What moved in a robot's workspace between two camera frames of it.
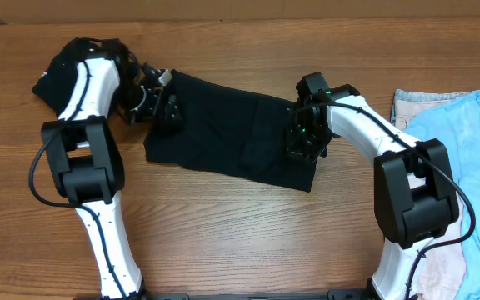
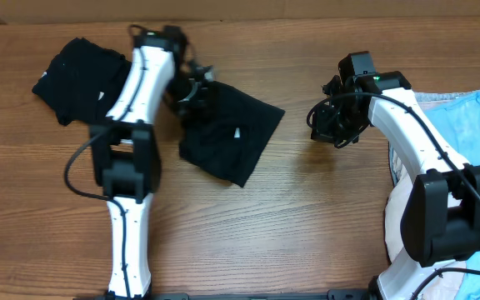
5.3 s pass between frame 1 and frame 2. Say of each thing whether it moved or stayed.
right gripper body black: moved
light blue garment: stayed
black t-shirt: moved
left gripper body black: moved
